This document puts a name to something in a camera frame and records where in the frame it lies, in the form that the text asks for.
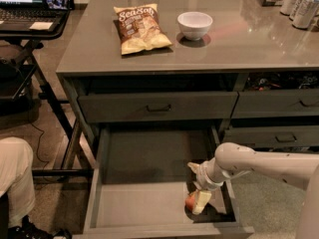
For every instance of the white ceramic bowl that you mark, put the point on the white ceramic bowl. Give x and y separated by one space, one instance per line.
194 25

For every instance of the grey counter cabinet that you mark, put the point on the grey counter cabinet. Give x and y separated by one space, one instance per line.
247 48

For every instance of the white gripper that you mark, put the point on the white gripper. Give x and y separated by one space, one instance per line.
202 175

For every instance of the white can right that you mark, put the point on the white can right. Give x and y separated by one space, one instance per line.
305 14

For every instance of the person leg beige trousers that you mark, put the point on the person leg beige trousers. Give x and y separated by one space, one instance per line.
16 180

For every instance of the black laptop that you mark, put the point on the black laptop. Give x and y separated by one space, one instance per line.
29 16

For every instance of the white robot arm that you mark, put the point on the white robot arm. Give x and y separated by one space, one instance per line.
233 160

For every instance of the grey top right drawer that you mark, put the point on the grey top right drawer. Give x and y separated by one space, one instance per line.
277 103

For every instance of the black rolling laptop stand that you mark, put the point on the black rolling laptop stand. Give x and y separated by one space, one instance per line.
27 66

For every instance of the black shoe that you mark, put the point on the black shoe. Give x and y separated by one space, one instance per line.
27 230

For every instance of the sea salt chip bag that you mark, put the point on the sea salt chip bag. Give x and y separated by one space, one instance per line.
140 29

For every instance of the black smartphone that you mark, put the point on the black smartphone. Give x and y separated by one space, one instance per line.
60 4

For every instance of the open grey middle drawer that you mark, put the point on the open grey middle drawer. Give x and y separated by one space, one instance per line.
141 181

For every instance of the red apple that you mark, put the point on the red apple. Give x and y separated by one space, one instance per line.
190 202

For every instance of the grey middle right drawer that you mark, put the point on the grey middle right drawer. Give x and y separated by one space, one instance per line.
274 136

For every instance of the grey top left drawer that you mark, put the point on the grey top left drawer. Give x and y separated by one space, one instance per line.
157 106

